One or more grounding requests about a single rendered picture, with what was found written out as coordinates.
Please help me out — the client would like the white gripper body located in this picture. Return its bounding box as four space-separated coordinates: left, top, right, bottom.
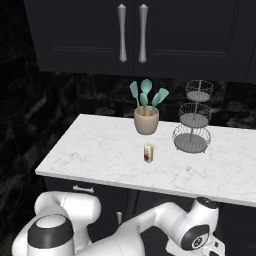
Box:
165 239 186 256

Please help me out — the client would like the dark drawer front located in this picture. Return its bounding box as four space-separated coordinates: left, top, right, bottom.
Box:
43 176 131 214

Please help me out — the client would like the dark lower cupboard door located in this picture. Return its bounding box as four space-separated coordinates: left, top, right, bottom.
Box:
132 189 198 219
87 199 132 244

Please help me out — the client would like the dark cupboard door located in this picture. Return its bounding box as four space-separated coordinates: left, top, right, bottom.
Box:
87 199 132 244
132 0 256 84
132 189 198 219
23 0 135 77

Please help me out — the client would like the small yellow red carton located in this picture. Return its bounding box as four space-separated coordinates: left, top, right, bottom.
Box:
143 142 155 164

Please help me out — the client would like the beige utensil pot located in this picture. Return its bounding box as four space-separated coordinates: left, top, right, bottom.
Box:
133 105 160 136

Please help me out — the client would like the teal spatula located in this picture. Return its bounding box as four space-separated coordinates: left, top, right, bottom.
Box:
151 92 162 115
157 87 170 108
129 80 141 109

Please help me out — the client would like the teal spoon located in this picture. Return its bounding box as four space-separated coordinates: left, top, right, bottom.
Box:
138 92 150 116
140 78 153 96

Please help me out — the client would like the dark upper cupboard door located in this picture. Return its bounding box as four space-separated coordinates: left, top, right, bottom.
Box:
23 0 135 77
132 0 256 84

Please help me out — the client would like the silver drawer handle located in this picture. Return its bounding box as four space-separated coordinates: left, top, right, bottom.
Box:
72 184 96 194

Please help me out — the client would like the grey three-tier wire stand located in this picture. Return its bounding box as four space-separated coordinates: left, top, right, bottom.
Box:
171 79 215 155

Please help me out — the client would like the silver cupboard door handle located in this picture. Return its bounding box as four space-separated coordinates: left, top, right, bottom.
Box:
137 3 149 64
117 3 129 64

